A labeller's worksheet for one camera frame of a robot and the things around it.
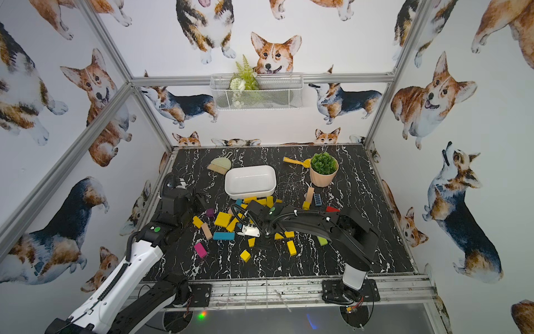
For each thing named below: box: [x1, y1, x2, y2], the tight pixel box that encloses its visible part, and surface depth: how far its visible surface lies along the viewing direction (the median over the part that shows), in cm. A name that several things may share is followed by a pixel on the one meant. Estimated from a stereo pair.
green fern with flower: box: [228, 54, 261, 109], surface depth 86 cm
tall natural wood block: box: [305, 186, 315, 204], surface depth 102 cm
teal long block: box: [212, 231, 236, 241], surface depth 90 cm
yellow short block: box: [286, 240, 297, 257], surface depth 84 cm
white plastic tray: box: [224, 164, 277, 200], surface depth 106 cm
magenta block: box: [193, 242, 208, 259], surface depth 85 cm
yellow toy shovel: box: [282, 156, 312, 169], surface depth 116 cm
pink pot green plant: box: [309, 151, 340, 188], surface depth 100 cm
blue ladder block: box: [314, 193, 322, 207], surface depth 100 cm
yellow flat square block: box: [214, 211, 233, 228], surface depth 94 cm
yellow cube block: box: [239, 249, 252, 263], surface depth 83 cm
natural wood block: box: [201, 222, 213, 241], surface depth 90 cm
